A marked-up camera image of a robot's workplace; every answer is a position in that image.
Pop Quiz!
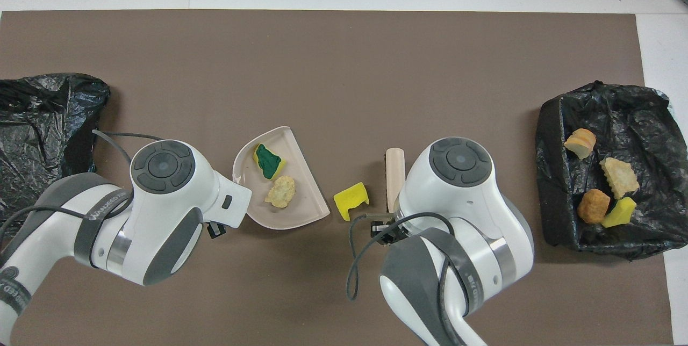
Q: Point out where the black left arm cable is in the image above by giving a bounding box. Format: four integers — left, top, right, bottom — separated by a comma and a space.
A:
0, 129, 165, 246

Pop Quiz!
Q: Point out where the beige plastic hand brush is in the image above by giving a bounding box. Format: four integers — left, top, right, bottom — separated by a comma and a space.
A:
385, 147, 406, 213

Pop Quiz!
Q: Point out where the beige plastic dustpan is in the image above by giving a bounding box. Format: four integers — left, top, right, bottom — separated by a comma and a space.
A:
232, 126, 331, 231

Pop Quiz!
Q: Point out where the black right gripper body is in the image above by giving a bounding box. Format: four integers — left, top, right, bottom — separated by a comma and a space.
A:
369, 214, 402, 246

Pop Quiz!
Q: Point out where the rounded beige sponge scrap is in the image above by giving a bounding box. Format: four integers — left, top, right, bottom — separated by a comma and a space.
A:
264, 175, 297, 209

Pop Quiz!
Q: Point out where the brown table mat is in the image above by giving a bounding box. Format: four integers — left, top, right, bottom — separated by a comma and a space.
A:
0, 10, 674, 346

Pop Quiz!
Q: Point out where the green yellow sponge piece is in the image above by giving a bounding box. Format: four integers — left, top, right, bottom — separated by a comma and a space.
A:
253, 143, 286, 181

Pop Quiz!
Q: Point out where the large beige sponge chunk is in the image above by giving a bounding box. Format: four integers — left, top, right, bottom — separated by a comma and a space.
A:
599, 157, 640, 199

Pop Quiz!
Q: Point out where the bin with crumpled black bag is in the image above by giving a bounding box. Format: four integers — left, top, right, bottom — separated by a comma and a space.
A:
535, 81, 688, 261

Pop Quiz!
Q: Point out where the bin with smooth black bag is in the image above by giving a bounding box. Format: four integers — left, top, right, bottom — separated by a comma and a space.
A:
0, 73, 111, 235

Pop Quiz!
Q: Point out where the brown sponge lump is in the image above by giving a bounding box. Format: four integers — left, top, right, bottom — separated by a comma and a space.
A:
577, 189, 612, 225

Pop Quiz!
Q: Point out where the notched yellow sponge piece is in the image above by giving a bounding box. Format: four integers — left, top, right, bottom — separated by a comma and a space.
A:
333, 181, 371, 222

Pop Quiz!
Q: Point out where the small yellow green sponge scrap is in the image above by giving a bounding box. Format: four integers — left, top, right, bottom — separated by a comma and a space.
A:
601, 197, 637, 228

